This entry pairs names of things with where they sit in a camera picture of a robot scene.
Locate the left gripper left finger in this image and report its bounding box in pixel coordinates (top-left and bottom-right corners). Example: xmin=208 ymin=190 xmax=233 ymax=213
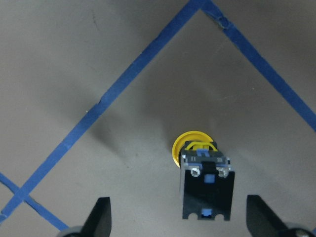
xmin=74 ymin=197 xmax=112 ymax=237

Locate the yellow push button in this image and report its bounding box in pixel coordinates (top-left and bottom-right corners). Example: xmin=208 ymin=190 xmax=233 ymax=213
xmin=172 ymin=130 xmax=235 ymax=221

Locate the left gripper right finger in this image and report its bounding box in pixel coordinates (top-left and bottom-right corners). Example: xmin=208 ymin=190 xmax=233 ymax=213
xmin=246 ymin=195 xmax=296 ymax=237

